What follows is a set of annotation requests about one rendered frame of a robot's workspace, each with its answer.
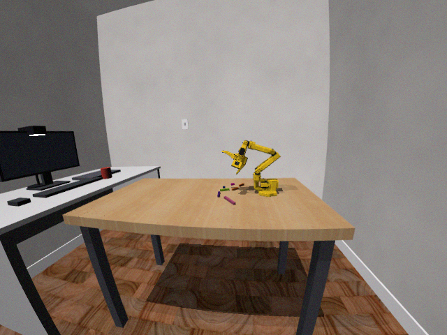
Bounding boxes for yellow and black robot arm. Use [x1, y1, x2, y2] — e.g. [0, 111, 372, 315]
[238, 140, 281, 197]

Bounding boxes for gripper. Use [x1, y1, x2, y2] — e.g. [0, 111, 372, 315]
[222, 151, 248, 174]

